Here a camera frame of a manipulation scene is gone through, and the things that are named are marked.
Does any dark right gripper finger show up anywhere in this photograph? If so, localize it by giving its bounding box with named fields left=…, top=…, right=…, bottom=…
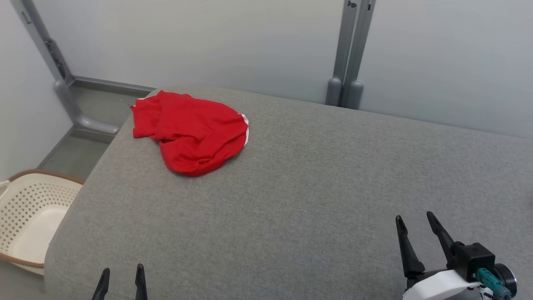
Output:
left=395, top=215, right=426, bottom=279
left=426, top=212, right=456, bottom=268

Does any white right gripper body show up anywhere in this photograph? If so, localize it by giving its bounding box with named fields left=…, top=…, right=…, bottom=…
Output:
left=402, top=269, right=486, bottom=300

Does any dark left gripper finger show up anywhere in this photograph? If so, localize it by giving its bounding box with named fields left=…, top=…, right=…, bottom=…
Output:
left=134, top=263, right=148, bottom=300
left=92, top=268, right=111, bottom=300

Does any red white-trimmed shirt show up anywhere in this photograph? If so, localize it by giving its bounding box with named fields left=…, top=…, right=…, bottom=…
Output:
left=130, top=90, right=249, bottom=178

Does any cream perforated laundry basket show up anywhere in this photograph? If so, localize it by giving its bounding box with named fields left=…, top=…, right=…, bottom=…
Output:
left=0, top=169, right=85, bottom=275

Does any teal right camera plug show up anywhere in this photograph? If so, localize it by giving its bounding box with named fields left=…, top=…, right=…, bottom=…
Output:
left=476, top=268, right=512, bottom=300

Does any grey partition post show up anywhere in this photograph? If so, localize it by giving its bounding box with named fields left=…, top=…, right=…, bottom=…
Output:
left=341, top=0, right=376, bottom=110
left=326, top=0, right=359, bottom=107

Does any grey corner post with foot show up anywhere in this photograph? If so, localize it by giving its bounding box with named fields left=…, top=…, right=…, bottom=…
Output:
left=10, top=0, right=121, bottom=136

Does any grey floor rail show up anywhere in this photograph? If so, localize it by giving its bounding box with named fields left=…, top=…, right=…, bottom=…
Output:
left=71, top=75, right=155, bottom=94

